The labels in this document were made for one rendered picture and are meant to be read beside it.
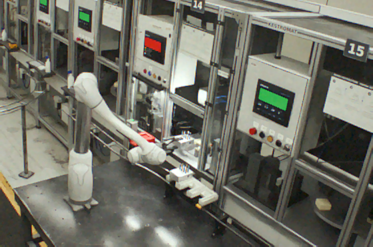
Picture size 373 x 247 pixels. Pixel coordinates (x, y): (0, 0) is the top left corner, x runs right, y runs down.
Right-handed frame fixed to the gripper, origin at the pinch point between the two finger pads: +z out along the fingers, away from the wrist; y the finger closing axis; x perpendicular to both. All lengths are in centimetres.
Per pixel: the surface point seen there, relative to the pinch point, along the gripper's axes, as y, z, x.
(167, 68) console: 48, 3, 22
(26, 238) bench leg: -72, -102, 43
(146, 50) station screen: 55, 1, 45
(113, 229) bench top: -34, -67, -21
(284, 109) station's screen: 56, 1, -80
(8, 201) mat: -100, -86, 131
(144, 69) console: 39, 2, 49
